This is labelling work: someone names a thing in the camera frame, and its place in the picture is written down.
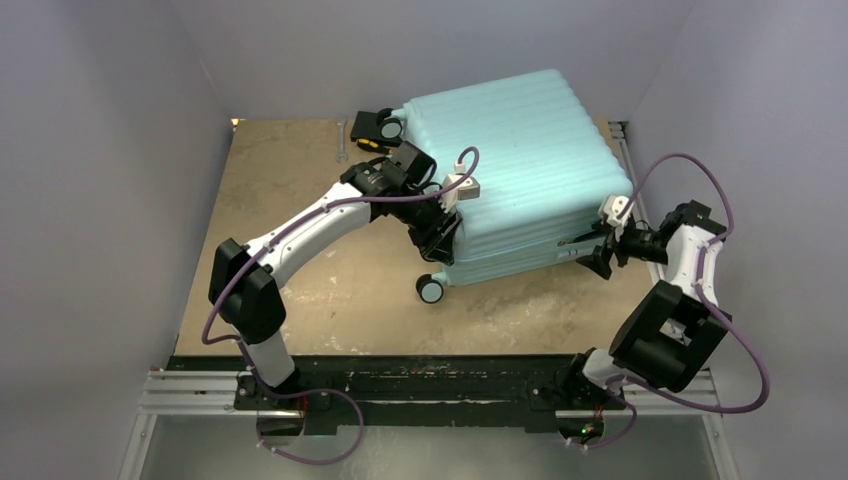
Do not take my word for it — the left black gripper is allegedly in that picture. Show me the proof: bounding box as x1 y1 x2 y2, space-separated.
394 186 463 264

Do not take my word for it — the light blue suitcase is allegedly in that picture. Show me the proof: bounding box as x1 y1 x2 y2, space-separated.
376 69 633 304

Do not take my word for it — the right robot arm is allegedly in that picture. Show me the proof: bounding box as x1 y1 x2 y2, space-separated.
554 195 728 407

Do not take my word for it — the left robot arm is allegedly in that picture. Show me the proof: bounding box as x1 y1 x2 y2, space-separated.
208 142 480 409

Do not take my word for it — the silver metal wrench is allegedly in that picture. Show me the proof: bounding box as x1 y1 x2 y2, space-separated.
335 117 348 163

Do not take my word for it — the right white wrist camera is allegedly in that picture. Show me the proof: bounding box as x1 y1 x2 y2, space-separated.
598 195 634 241

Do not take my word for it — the black metal base rail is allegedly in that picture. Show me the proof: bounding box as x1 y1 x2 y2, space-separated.
141 354 686 442

